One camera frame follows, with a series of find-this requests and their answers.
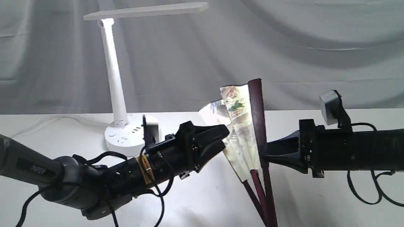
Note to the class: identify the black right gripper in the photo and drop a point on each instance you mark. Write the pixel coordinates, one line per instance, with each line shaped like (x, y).
(298, 151)

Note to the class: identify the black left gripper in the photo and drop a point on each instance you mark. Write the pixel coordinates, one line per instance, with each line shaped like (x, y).
(187, 150)

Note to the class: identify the painted folding paper fan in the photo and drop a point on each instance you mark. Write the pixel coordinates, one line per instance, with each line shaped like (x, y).
(241, 110)

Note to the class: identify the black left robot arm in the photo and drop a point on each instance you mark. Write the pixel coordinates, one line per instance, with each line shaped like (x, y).
(100, 186)

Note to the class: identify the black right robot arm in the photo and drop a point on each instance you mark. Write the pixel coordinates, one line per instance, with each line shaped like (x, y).
(341, 150)

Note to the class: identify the white desk lamp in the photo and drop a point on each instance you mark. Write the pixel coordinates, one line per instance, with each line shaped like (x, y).
(125, 134)

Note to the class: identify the grey backdrop cloth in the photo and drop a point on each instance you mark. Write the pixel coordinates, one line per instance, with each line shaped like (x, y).
(52, 60)

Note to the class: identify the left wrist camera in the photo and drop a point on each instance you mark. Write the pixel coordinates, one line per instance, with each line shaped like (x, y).
(151, 130)

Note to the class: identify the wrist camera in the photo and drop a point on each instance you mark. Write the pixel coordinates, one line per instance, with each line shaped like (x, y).
(151, 130)
(333, 111)

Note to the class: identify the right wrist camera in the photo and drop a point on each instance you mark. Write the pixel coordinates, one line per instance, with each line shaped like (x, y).
(333, 111)

